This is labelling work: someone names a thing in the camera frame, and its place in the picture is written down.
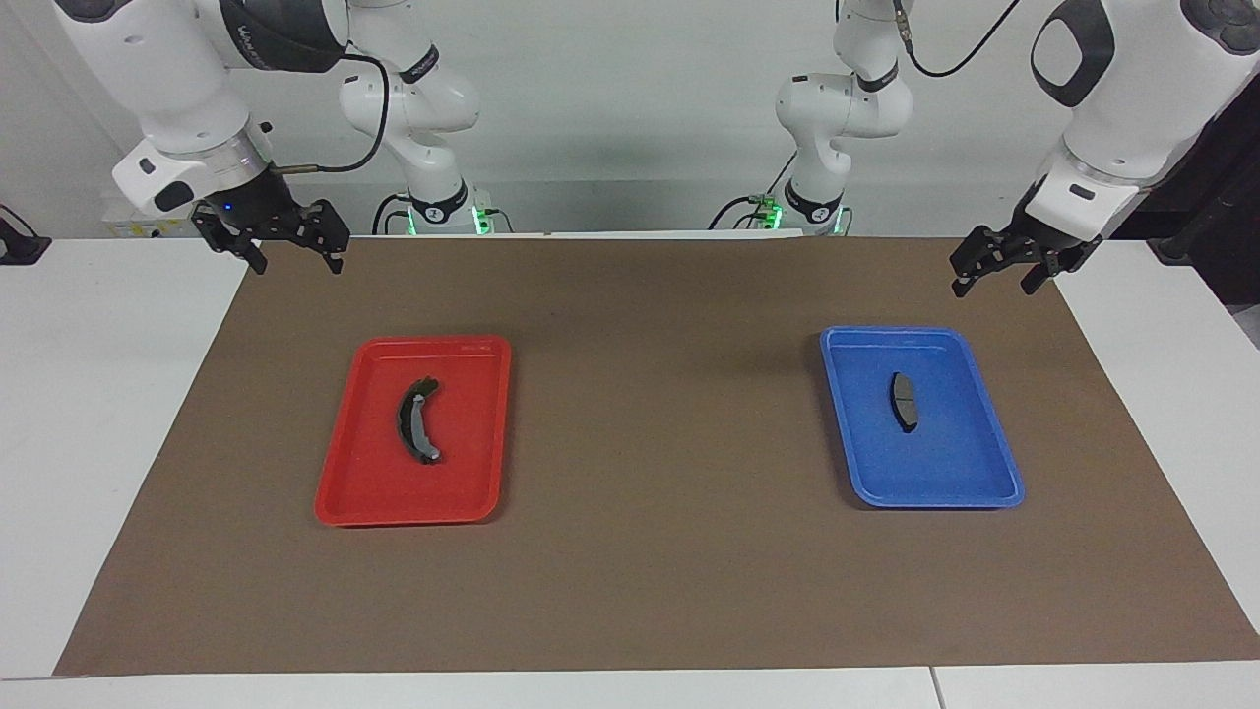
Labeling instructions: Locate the dark brake pad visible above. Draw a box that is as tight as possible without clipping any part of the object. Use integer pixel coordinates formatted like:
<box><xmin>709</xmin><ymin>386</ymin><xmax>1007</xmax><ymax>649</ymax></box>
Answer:
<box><xmin>890</xmin><ymin>371</ymin><xmax>920</xmax><ymax>434</ymax></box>

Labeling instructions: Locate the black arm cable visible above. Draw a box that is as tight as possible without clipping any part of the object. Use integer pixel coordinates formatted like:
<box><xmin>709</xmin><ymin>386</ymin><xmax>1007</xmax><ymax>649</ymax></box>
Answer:
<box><xmin>891</xmin><ymin>0</ymin><xmax>1025</xmax><ymax>78</ymax></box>
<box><xmin>271</xmin><ymin>54</ymin><xmax>392</xmax><ymax>176</ymax></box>

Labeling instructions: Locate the curved brake shoe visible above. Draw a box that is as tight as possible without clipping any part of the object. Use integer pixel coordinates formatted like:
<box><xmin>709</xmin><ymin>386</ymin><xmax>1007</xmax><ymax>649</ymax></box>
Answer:
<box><xmin>396</xmin><ymin>377</ymin><xmax>443</xmax><ymax>466</ymax></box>

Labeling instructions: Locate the brown table mat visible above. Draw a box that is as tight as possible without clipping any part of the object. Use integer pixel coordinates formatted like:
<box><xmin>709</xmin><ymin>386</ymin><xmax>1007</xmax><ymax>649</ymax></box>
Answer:
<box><xmin>54</xmin><ymin>236</ymin><xmax>1260</xmax><ymax>677</ymax></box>

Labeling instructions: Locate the black table clamp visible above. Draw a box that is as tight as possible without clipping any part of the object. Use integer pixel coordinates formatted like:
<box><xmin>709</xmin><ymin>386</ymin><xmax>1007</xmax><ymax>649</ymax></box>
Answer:
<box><xmin>0</xmin><ymin>204</ymin><xmax>52</xmax><ymax>265</ymax></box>

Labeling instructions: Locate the red plastic tray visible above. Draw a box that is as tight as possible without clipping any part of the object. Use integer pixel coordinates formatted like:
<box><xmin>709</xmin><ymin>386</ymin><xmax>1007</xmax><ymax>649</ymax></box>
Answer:
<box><xmin>314</xmin><ymin>335</ymin><xmax>513</xmax><ymax>528</ymax></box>

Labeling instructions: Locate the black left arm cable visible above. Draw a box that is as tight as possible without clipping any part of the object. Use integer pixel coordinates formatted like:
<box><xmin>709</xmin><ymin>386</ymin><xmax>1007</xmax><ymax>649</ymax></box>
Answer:
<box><xmin>891</xmin><ymin>0</ymin><xmax>1025</xmax><ymax>78</ymax></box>

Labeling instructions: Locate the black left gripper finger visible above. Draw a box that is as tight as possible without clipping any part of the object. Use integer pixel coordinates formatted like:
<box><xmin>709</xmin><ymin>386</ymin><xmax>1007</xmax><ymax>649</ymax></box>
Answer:
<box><xmin>1021</xmin><ymin>241</ymin><xmax>1102</xmax><ymax>296</ymax></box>
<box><xmin>950</xmin><ymin>226</ymin><xmax>1007</xmax><ymax>298</ymax></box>

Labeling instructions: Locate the blue plastic tray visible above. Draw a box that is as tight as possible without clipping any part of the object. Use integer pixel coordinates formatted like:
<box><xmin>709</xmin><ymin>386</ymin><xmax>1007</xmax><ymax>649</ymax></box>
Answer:
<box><xmin>820</xmin><ymin>326</ymin><xmax>1026</xmax><ymax>510</ymax></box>

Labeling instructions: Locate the black base cable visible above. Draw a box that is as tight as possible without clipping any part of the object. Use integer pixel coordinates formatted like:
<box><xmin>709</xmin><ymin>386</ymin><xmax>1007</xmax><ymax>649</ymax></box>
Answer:
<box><xmin>709</xmin><ymin>195</ymin><xmax>788</xmax><ymax>230</ymax></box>
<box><xmin>372</xmin><ymin>192</ymin><xmax>414</xmax><ymax>235</ymax></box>

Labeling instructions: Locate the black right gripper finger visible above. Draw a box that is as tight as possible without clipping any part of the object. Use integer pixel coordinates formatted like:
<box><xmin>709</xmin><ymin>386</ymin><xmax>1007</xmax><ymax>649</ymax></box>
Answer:
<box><xmin>303</xmin><ymin>200</ymin><xmax>350</xmax><ymax>275</ymax></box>
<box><xmin>192</xmin><ymin>209</ymin><xmax>269</xmax><ymax>276</ymax></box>

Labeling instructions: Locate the dark equipment stand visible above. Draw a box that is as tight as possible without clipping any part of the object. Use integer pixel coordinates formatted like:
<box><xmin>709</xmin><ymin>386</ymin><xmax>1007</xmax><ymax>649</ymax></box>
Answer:
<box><xmin>1112</xmin><ymin>79</ymin><xmax>1260</xmax><ymax>306</ymax></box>

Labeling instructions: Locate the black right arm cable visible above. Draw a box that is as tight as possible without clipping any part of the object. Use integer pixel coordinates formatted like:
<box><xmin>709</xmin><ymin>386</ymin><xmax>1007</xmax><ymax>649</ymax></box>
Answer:
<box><xmin>271</xmin><ymin>54</ymin><xmax>392</xmax><ymax>176</ymax></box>

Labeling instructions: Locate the white wall box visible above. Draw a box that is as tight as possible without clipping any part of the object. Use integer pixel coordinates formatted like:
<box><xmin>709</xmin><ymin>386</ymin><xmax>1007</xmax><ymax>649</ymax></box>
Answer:
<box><xmin>101</xmin><ymin>210</ymin><xmax>198</xmax><ymax>240</ymax></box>

